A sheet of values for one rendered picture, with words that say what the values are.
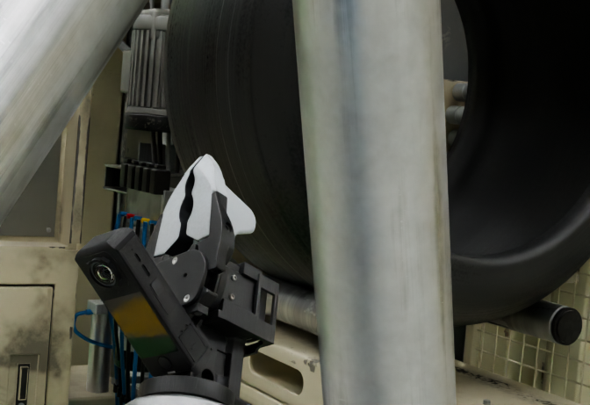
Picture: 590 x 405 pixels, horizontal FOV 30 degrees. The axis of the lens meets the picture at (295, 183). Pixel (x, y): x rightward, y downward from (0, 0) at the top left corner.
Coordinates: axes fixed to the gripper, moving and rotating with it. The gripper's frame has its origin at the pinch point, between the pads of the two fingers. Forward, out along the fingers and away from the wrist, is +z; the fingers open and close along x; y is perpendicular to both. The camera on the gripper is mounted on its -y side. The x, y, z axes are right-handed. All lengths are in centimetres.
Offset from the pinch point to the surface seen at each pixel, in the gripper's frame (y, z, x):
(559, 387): 101, 20, -25
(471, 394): 56, 1, -11
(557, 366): 100, 23, -24
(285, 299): 31.7, 5.9, -19.6
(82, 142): 27, 39, -59
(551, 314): 55, 8, 1
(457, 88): 69, 59, -22
